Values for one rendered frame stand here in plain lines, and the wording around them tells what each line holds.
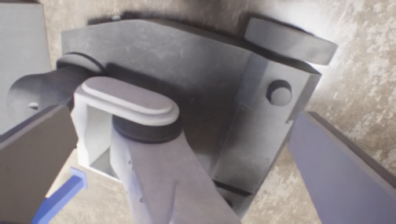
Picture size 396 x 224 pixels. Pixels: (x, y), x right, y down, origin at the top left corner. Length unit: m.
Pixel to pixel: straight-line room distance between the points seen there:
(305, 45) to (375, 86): 0.35
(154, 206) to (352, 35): 0.61
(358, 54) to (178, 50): 0.48
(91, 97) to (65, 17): 0.51
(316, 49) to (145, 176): 0.37
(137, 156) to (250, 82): 0.26
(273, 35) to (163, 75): 0.26
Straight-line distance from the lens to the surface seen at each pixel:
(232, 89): 0.47
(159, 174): 0.32
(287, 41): 0.43
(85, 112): 0.43
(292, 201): 0.91
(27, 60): 0.92
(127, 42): 0.53
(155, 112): 0.37
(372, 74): 0.72
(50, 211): 1.13
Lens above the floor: 0.62
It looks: 62 degrees down
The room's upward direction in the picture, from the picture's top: 150 degrees counter-clockwise
